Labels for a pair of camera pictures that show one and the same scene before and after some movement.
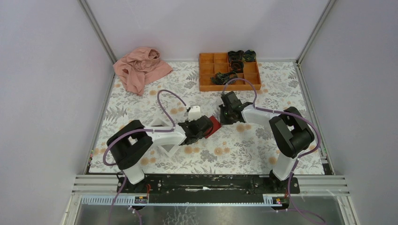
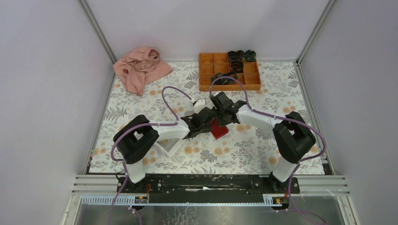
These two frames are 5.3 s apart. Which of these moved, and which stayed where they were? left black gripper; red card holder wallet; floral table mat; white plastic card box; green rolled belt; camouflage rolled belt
Moved: left black gripper; red card holder wallet
Stayed: white plastic card box; floral table mat; camouflage rolled belt; green rolled belt
